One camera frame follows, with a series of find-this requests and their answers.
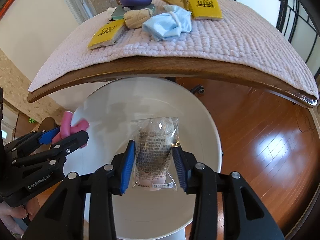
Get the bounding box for pink foam curler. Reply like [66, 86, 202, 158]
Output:
[52, 111, 89, 144]

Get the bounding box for clear plastic packaged item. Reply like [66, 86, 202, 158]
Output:
[131, 116, 180, 191]

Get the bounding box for yellow tissue pack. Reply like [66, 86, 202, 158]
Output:
[87, 19, 127, 49]
[184, 0, 223, 21]

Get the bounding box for teal rectangular sponge block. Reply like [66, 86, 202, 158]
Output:
[111, 3, 156, 20]

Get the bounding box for beige cloth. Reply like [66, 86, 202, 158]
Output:
[124, 8, 153, 29]

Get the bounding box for light blue mask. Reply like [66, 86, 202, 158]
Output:
[142, 5, 192, 41]

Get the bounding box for white drawstring pouch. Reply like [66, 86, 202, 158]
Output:
[106, 7, 116, 21]

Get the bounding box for white trash bin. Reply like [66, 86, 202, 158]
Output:
[63, 77, 222, 239]

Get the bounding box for person left hand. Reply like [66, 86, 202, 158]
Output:
[0, 197, 40, 235]

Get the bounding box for pink quilted blanket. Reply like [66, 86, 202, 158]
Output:
[28, 0, 318, 96]

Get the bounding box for black framed shoji screen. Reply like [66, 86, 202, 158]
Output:
[234, 0, 319, 79]

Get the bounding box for red wall poster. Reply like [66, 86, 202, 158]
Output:
[0, 0, 26, 21]

